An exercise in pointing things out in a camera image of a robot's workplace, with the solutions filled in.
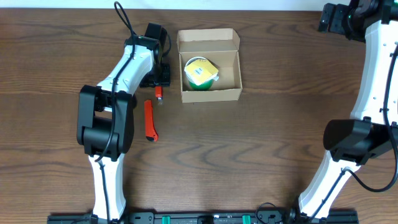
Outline yellow sticky note pad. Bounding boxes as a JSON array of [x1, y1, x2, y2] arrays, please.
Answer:
[[184, 58, 220, 86]]

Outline green tape roll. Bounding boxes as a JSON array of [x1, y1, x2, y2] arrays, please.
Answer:
[[184, 56, 215, 91]]

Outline brown cardboard box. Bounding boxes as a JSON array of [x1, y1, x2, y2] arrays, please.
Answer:
[[177, 28, 243, 103]]

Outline red utility knife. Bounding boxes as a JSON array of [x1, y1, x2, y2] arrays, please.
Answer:
[[144, 100, 159, 142]]

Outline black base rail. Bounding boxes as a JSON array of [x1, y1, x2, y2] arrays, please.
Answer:
[[47, 209, 359, 224]]

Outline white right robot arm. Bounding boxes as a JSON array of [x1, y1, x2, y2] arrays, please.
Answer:
[[285, 0, 397, 223]]

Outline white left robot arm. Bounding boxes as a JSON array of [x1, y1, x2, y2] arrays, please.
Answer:
[[76, 23, 171, 223]]

